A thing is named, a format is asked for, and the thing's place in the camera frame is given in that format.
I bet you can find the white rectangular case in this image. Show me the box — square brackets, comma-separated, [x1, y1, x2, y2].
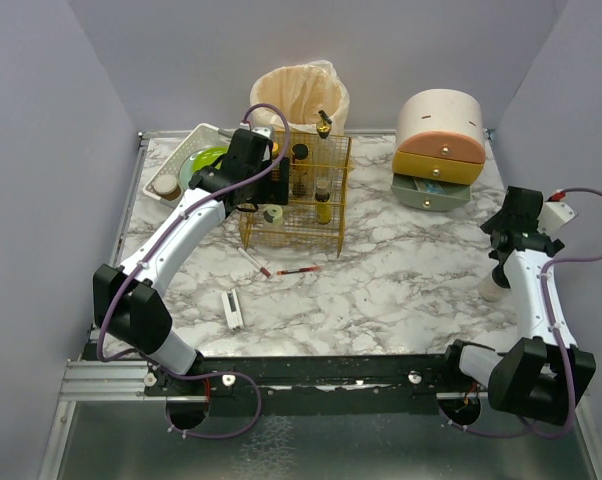
[221, 289, 244, 330]

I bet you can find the clear shaker green lid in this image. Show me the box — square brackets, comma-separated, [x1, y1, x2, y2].
[263, 204, 284, 227]

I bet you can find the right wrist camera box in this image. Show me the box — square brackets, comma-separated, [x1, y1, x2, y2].
[538, 191, 578, 236]

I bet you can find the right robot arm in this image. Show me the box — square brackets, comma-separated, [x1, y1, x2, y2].
[446, 187, 596, 426]

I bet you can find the green fried egg plate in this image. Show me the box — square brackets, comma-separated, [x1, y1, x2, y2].
[190, 146, 228, 172]

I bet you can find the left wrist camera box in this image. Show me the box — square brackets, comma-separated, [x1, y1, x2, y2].
[251, 126, 275, 140]

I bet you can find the gold wire rack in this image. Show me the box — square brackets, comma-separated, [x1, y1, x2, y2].
[239, 133, 352, 254]

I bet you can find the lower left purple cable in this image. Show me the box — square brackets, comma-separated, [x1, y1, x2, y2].
[164, 372, 263, 442]

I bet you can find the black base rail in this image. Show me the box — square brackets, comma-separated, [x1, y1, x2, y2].
[144, 354, 481, 417]

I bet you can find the steel cream cup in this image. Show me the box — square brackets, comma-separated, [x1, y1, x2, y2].
[152, 174, 181, 201]

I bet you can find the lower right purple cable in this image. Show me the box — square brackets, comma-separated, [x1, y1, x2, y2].
[436, 394, 532, 437]

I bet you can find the gold spice jar black cap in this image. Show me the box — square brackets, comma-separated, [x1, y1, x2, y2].
[289, 142, 311, 199]

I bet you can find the red filled tube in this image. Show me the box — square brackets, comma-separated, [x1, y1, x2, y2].
[276, 266, 322, 276]

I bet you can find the clear glass oil bottle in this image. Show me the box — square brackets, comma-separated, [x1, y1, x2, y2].
[313, 110, 338, 177]

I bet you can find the white red marker pen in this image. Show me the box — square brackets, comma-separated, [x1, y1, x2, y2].
[237, 247, 272, 278]

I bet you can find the white bottle black lid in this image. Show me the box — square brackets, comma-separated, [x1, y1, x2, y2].
[478, 265, 510, 302]

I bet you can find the white plastic basket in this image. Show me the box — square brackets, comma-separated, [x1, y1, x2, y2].
[142, 123, 233, 205]

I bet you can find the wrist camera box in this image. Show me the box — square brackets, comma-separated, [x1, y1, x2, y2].
[538, 191, 578, 236]
[251, 126, 275, 140]

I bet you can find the light blue flower plate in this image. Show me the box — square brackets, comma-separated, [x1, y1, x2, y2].
[178, 150, 202, 192]

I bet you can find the round drawer organizer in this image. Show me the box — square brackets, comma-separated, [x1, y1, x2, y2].
[391, 89, 486, 212]

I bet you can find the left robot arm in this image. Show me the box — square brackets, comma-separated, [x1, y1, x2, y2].
[93, 127, 282, 375]

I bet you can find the bin with plastic bag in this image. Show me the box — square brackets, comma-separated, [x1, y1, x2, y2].
[249, 60, 350, 135]

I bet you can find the small yellow label bottle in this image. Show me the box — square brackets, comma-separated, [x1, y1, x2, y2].
[315, 178, 332, 225]

